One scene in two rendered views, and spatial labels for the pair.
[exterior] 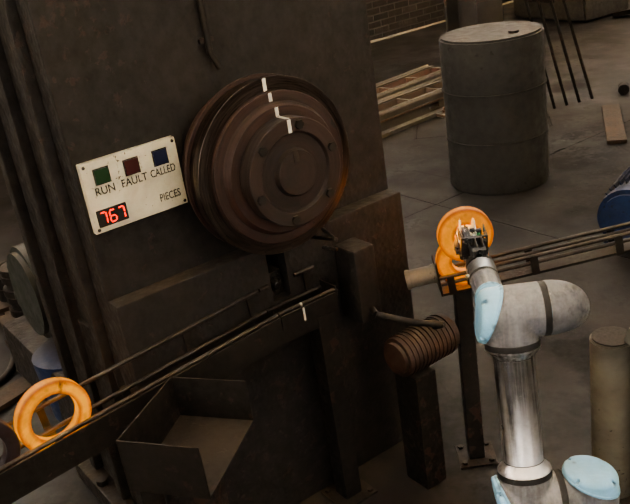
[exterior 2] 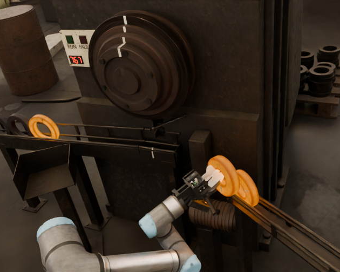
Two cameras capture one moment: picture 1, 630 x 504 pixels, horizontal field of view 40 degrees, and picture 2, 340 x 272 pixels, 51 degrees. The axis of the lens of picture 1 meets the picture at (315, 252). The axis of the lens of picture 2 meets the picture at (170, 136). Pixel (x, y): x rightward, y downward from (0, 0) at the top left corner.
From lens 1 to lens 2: 2.00 m
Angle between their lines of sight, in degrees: 55
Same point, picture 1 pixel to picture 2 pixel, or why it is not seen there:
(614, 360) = not seen: outside the picture
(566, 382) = not seen: outside the picture
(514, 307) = (41, 242)
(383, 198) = (240, 119)
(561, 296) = (51, 263)
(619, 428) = not seen: outside the picture
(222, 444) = (56, 184)
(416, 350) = (196, 214)
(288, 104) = (131, 38)
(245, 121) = (107, 39)
